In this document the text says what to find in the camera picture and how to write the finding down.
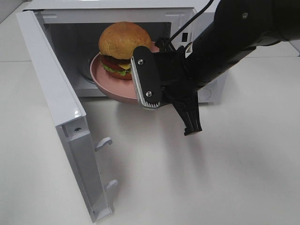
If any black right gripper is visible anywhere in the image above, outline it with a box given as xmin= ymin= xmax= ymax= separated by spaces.
xmin=131 ymin=39 xmax=234 ymax=136

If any round white door button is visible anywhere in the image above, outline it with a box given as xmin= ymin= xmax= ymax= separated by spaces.
xmin=198 ymin=88 xmax=211 ymax=101

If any pink round plate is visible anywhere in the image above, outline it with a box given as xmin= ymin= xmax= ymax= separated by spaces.
xmin=90 ymin=41 xmax=159 ymax=105

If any burger with sesame-free bun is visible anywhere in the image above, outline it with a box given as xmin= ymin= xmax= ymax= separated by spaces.
xmin=98 ymin=22 xmax=151 ymax=80

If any white microwave door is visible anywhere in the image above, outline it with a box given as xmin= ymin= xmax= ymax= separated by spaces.
xmin=16 ymin=11 xmax=118 ymax=222

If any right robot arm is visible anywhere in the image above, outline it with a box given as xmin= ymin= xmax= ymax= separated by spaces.
xmin=131 ymin=0 xmax=300 ymax=135

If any glass microwave turntable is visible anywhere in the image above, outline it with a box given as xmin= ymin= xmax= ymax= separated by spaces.
xmin=78 ymin=58 xmax=94 ymax=84

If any white microwave oven body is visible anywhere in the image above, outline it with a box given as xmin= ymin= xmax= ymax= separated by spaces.
xmin=22 ymin=0 xmax=229 ymax=105

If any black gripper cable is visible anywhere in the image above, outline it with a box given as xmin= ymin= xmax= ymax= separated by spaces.
xmin=154 ymin=0 xmax=215 ymax=52

